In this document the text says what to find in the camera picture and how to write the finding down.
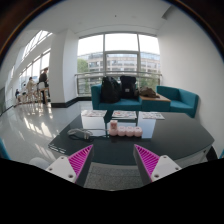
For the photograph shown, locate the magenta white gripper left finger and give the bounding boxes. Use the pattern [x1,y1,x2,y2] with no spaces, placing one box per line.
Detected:
[46,145,94,183]

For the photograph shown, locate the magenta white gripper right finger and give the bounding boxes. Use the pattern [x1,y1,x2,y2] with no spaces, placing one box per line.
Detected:
[133,144,181,185]

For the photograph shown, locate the pink charger plug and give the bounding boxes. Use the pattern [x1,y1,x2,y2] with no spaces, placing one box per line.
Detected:
[110,120,118,130]

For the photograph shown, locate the pink power strip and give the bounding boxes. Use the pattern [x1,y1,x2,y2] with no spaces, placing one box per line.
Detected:
[109,126,143,137]

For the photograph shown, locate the black glossy coffee table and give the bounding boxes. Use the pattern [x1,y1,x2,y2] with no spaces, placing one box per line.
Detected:
[48,111,214,166]

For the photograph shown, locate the magazine right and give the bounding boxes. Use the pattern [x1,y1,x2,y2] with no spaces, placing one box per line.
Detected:
[142,112,165,120]

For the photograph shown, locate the magazine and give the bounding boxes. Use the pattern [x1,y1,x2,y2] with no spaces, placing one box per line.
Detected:
[142,112,165,120]
[81,110,107,117]
[112,111,137,119]

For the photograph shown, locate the magazine left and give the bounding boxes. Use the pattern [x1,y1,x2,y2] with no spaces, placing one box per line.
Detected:
[81,110,107,117]

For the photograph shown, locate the magazine middle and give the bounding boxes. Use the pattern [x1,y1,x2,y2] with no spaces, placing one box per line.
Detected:
[112,111,137,119]

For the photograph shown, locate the teal sofa left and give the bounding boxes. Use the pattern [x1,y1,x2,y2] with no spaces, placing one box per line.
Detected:
[91,84,142,111]

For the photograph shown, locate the teal sofa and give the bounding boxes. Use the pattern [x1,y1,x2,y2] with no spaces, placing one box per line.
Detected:
[91,84,142,111]
[156,86,199,118]

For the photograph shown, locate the wooden side table top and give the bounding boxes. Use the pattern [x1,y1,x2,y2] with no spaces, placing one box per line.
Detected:
[140,94,171,102]

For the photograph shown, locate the teal sofa right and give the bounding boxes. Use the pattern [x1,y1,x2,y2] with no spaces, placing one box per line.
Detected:
[156,86,199,118]

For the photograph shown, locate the brown bag on table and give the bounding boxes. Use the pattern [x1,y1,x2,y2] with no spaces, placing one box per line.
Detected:
[139,86,158,98]

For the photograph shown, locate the black backpack left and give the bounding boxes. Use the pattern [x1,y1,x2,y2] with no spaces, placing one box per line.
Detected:
[101,76,120,103]

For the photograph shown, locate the black backpack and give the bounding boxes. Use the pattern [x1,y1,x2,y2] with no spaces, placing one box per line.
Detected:
[101,76,120,103]
[120,76,136,99]

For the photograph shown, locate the black backpack right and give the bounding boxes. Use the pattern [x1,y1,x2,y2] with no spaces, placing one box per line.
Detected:
[120,76,136,99]

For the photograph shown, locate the seated person light clothes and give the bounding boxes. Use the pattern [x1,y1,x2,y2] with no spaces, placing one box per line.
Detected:
[26,77,36,100]

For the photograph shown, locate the standing person dark clothes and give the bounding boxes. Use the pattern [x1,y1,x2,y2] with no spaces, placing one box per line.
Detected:
[38,67,51,100]

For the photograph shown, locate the white coiled cable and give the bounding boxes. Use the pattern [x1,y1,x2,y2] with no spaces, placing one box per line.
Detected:
[67,127,110,141]

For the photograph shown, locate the large window frame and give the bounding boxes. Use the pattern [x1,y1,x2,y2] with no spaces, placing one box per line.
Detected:
[76,33,162,96]

